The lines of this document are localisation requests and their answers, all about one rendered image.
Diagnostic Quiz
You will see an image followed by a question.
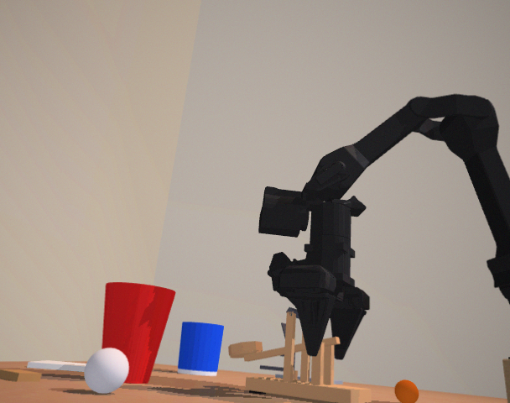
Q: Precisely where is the white ball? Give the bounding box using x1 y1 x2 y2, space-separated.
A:
84 348 128 394

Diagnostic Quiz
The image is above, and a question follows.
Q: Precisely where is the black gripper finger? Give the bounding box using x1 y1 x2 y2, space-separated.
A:
283 292 336 356
330 308 367 360

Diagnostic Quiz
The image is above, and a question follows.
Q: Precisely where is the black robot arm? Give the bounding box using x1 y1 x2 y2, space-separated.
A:
258 94 510 304

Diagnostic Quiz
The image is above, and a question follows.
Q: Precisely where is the orange ball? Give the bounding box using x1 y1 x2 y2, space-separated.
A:
395 380 419 403

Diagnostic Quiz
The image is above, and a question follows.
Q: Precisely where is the blue mug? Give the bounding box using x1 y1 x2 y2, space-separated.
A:
178 322 224 376

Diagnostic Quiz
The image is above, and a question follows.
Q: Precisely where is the red plastic cup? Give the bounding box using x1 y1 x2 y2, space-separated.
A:
101 282 176 384

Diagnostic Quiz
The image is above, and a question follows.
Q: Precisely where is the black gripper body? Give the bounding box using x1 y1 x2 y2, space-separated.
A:
278 235 370 310

